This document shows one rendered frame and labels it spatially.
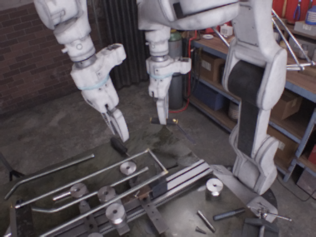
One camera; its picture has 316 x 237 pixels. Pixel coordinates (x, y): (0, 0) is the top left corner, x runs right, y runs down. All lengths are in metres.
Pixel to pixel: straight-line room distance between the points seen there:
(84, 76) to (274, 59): 0.57
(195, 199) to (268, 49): 0.53
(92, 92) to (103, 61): 0.07
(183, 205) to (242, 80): 0.48
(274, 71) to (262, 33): 0.13
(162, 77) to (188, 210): 0.41
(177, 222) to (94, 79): 0.45
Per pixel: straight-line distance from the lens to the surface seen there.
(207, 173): 0.74
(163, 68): 0.65
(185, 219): 0.67
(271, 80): 0.79
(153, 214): 0.63
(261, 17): 0.69
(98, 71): 0.47
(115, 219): 0.59
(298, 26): 2.18
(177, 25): 0.32
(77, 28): 0.45
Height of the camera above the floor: 1.48
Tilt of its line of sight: 37 degrees down
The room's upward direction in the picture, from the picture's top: 5 degrees counter-clockwise
